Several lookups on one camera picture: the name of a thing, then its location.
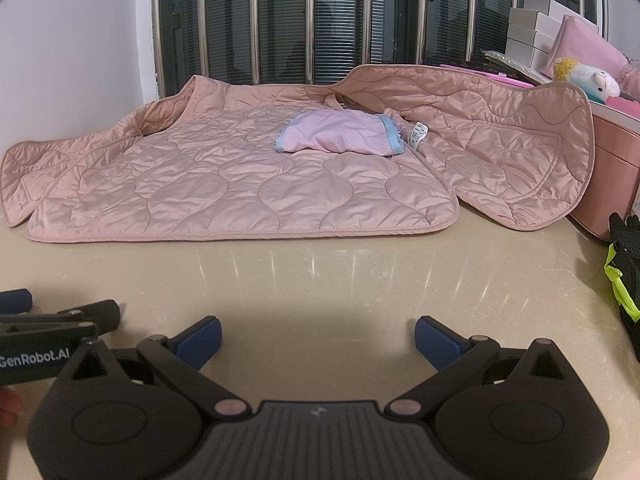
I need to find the person's left hand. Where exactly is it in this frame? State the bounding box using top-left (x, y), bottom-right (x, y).
top-left (0, 390), bottom-right (24, 428)

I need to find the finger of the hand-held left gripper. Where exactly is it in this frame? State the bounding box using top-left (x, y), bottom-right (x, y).
top-left (0, 288), bottom-right (34, 316)
top-left (0, 300), bottom-right (123, 337)

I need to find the stack of white boxes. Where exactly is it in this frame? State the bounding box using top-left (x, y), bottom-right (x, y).
top-left (504, 0), bottom-right (573, 68)

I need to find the pink blue purple small garment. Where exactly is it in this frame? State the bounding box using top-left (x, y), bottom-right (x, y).
top-left (275, 111), bottom-right (405, 157)

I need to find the pink quilted jacket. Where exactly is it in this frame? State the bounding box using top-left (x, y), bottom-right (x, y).
top-left (0, 64), bottom-right (596, 243)

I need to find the black neon yellow glove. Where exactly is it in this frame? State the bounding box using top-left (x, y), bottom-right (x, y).
top-left (602, 212), bottom-right (640, 356)

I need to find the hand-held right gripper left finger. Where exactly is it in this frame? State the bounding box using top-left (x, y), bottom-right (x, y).
top-left (70, 315), bottom-right (253, 421)

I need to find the magenta flat case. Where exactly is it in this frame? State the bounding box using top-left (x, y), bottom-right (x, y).
top-left (605, 96), bottom-right (640, 120)

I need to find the metal window railing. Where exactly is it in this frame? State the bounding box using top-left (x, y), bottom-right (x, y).
top-left (152, 0), bottom-right (608, 98)

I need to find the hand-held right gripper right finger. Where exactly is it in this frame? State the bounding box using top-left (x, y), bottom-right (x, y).
top-left (387, 315), bottom-right (571, 419)

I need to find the yellow white blue plush toy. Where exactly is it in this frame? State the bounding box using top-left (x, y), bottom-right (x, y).
top-left (552, 57), bottom-right (622, 101)

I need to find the patterned flat packet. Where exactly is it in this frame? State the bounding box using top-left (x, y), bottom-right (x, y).
top-left (481, 49), bottom-right (543, 81)

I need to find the pink fuzzy item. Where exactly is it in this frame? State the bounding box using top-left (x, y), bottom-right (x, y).
top-left (617, 57), bottom-right (640, 96)

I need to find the pink pouch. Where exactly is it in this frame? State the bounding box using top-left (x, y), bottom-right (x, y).
top-left (542, 14), bottom-right (628, 81)

